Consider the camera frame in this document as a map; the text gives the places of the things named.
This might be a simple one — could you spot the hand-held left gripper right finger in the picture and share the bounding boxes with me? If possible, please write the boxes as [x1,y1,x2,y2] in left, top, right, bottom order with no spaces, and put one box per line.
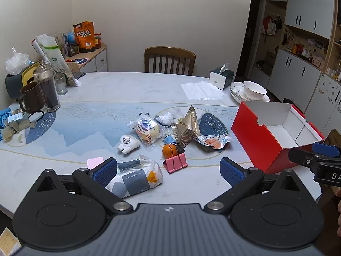
[204,157,305,214]

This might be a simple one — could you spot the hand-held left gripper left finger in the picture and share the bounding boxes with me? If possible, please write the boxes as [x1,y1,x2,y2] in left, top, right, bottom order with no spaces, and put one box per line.
[33,157,133,214]

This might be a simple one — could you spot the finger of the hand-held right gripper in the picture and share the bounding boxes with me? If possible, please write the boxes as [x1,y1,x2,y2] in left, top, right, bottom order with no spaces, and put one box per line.
[288,148,324,171]
[312,142,341,157]

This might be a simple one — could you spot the pink sticky notes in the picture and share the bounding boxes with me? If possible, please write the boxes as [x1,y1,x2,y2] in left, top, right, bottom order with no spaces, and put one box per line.
[87,157,105,170]

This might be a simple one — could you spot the grey white tissue pack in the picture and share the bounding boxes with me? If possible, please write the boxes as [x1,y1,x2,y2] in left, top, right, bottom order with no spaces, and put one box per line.
[105,155,163,198]

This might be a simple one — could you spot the white tooth plush toy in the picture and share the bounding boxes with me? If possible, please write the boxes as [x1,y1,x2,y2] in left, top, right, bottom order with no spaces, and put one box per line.
[118,135,141,154]

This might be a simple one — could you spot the orange and white snack packet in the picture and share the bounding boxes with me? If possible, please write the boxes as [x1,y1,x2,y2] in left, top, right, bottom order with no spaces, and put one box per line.
[196,135,233,152]

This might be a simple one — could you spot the red cardboard box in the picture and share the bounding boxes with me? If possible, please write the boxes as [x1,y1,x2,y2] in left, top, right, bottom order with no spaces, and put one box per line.
[231,101,325,174]

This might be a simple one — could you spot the bread bun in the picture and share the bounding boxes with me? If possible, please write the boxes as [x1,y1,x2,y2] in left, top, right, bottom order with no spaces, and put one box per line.
[127,112,167,150]

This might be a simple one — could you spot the pink binder clip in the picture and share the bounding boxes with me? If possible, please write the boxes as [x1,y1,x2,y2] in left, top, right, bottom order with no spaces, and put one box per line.
[164,149,188,173]

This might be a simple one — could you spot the gold foil snack bag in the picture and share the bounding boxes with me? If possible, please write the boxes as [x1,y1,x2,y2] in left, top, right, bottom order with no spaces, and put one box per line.
[172,105,201,148]

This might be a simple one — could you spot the orange tangerine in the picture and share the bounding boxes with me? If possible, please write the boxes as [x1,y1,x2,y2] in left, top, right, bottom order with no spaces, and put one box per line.
[162,144,178,158]

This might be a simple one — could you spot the white plastic bag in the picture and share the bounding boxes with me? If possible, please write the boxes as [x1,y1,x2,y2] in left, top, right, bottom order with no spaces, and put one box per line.
[155,113,175,126]

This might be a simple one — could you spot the white marble desktop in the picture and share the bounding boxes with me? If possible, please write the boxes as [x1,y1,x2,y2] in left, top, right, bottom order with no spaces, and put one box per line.
[0,71,324,219]

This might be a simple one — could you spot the white gold-rimmed bowl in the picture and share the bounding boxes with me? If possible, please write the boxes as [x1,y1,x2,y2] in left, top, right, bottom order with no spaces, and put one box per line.
[243,81,267,100]

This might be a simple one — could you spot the white paper napkin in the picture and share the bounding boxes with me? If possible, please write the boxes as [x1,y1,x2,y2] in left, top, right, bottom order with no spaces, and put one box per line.
[181,81,224,100]

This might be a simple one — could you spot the dark tissue box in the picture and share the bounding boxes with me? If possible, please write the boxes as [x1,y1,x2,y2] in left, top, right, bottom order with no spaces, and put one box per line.
[209,63,235,90]

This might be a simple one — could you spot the small clear glass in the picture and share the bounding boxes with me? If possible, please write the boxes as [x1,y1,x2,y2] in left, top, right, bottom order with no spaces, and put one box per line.
[55,73,68,96]

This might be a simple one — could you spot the glass bottle with dark tea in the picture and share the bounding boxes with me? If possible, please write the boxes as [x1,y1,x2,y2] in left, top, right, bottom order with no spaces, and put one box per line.
[36,64,61,112]

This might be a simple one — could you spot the pile of olive paper wrappers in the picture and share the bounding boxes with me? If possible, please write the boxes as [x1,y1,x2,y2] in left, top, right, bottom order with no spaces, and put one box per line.
[0,117,38,142]

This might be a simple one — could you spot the brown mug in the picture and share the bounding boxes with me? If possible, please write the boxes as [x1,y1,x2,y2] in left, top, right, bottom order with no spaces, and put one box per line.
[18,82,44,113]

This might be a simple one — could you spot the white side cabinet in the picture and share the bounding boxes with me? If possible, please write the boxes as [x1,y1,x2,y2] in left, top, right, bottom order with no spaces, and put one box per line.
[65,43,108,72]

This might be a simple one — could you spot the blue cloth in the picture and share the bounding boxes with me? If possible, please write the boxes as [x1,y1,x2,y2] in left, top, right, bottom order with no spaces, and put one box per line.
[0,108,12,130]

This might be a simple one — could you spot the beige paper card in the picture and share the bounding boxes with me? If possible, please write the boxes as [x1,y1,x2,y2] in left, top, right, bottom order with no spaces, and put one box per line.
[0,228,22,256]

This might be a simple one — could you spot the clear bag with green label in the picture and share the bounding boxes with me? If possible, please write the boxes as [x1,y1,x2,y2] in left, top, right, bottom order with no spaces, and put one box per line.
[36,34,74,84]

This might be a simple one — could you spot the dark green yellow container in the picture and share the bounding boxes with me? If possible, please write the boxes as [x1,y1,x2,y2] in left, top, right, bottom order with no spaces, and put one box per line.
[5,61,43,99]

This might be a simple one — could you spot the brown wooden chair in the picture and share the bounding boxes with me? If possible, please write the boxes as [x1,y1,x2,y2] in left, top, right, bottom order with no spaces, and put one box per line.
[144,47,196,76]

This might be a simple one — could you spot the orange snack bag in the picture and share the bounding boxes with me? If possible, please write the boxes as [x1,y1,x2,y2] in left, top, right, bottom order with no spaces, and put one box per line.
[73,21,96,53]

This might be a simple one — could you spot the hanging red and white bag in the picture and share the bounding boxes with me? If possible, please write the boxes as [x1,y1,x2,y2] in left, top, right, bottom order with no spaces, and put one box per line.
[262,16,283,36]

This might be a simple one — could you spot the white paper roll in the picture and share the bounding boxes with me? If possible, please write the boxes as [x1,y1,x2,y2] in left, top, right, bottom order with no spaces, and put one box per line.
[30,39,51,63]

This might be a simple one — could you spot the white wooden cabinet unit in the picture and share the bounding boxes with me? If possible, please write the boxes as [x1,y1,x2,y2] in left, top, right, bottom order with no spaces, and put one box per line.
[266,0,341,139]

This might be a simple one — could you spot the crumpled clear plastic bag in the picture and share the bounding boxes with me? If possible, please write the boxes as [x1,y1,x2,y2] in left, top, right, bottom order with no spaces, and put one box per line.
[5,47,30,74]

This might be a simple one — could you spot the black hair tie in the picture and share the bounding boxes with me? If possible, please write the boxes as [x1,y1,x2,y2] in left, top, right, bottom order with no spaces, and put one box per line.
[27,110,45,123]

